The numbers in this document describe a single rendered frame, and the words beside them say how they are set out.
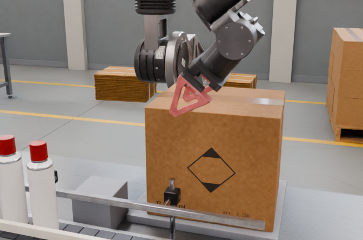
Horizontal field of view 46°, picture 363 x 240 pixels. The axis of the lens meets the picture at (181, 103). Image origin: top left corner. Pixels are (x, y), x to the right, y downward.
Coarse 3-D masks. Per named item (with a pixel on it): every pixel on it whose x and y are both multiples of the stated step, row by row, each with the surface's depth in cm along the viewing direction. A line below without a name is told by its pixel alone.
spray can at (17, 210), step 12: (0, 144) 86; (12, 144) 87; (0, 156) 87; (12, 156) 87; (0, 168) 87; (12, 168) 87; (0, 180) 88; (12, 180) 88; (0, 192) 89; (12, 192) 88; (24, 192) 91; (12, 204) 89; (24, 204) 91; (12, 216) 90; (24, 216) 91
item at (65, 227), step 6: (30, 222) 94; (60, 228) 92; (66, 228) 92; (72, 228) 92; (78, 228) 92; (84, 228) 92; (90, 228) 92; (0, 234) 90; (6, 234) 90; (12, 234) 90; (18, 234) 90; (84, 234) 90; (90, 234) 90; (96, 234) 90; (102, 234) 90; (108, 234) 90; (114, 234) 90; (120, 234) 90
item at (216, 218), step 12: (60, 192) 91; (72, 192) 90; (84, 192) 90; (108, 204) 88; (120, 204) 87; (132, 204) 86; (144, 204) 85; (156, 204) 85; (180, 216) 83; (192, 216) 83; (204, 216) 82; (216, 216) 81; (228, 216) 81; (252, 228) 79; (264, 228) 79
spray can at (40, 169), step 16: (32, 144) 83; (32, 160) 84; (48, 160) 85; (32, 176) 84; (48, 176) 85; (32, 192) 85; (48, 192) 85; (32, 208) 86; (48, 208) 86; (48, 224) 87
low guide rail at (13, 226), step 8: (0, 224) 88; (8, 224) 87; (16, 224) 87; (24, 224) 87; (16, 232) 87; (24, 232) 86; (32, 232) 86; (40, 232) 85; (48, 232) 84; (56, 232) 84; (64, 232) 84; (72, 232) 84
